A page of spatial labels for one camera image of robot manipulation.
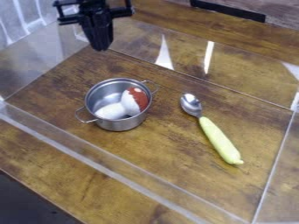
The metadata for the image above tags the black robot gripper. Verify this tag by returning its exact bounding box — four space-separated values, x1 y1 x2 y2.
53 0 134 51

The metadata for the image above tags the red and white toy mushroom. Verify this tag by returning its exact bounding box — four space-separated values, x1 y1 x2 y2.
95 87 150 120

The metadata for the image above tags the small silver pot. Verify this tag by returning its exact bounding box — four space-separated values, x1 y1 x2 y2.
75 78 159 131

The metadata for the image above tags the black bar on table edge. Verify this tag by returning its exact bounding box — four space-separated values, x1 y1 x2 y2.
190 0 268 23

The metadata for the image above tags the spoon with yellow handle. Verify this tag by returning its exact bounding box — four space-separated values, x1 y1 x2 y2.
181 94 245 165

